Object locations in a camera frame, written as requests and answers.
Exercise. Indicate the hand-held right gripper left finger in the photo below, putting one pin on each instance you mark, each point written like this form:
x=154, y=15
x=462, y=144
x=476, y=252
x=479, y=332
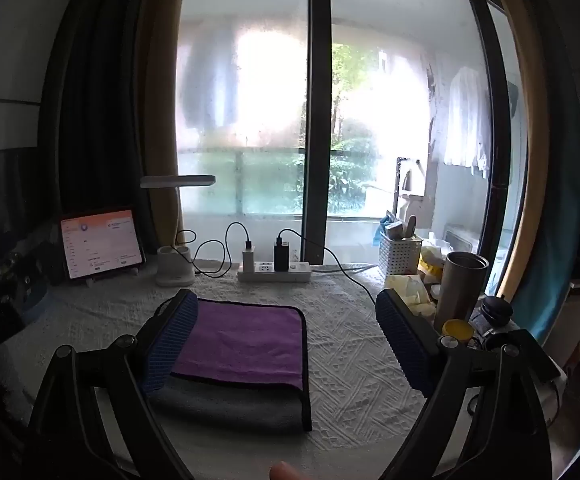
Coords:
x=167, y=347

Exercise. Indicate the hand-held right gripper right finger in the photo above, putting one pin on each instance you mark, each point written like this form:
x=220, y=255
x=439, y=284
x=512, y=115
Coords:
x=405, y=340

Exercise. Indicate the purple towel with black trim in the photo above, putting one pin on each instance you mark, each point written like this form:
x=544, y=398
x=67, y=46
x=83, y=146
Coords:
x=244, y=344

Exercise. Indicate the grey towel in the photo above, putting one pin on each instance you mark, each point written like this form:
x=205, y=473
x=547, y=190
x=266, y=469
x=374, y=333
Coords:
x=229, y=407

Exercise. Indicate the yellow cup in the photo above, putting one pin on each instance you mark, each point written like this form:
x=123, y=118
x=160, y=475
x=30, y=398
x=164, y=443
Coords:
x=457, y=331

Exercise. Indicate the white textured tablecloth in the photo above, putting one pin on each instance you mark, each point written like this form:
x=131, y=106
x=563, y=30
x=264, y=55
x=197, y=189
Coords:
x=350, y=360

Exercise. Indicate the stainless steel tumbler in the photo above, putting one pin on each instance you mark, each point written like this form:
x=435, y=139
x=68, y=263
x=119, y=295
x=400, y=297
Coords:
x=457, y=290

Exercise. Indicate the yellow plastic bag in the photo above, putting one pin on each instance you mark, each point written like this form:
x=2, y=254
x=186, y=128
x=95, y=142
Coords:
x=432, y=260

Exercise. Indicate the white perforated basket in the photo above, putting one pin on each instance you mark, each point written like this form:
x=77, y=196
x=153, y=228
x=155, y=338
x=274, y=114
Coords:
x=399, y=255

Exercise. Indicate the black lidded jar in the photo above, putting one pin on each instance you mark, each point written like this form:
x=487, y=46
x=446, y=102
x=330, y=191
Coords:
x=496, y=308

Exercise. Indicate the white desk lamp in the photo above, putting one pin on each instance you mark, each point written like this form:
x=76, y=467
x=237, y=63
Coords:
x=175, y=240

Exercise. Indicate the white charger plug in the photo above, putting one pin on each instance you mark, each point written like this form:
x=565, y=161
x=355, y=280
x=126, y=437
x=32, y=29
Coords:
x=248, y=256

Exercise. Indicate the tablet with orange screen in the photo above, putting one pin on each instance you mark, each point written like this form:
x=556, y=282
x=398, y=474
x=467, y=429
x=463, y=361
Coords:
x=100, y=242

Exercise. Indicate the white power strip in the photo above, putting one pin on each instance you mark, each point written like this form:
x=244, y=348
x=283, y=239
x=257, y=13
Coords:
x=275, y=273

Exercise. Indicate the black charger plug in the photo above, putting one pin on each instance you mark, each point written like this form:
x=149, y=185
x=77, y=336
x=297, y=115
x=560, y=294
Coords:
x=281, y=255

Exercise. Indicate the white hanging shirt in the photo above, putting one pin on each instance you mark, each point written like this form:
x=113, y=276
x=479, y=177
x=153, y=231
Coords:
x=465, y=120

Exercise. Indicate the tan curtain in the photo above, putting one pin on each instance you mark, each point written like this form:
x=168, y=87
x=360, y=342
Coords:
x=162, y=110

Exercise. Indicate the dark curtain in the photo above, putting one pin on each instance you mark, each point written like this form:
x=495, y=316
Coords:
x=94, y=100

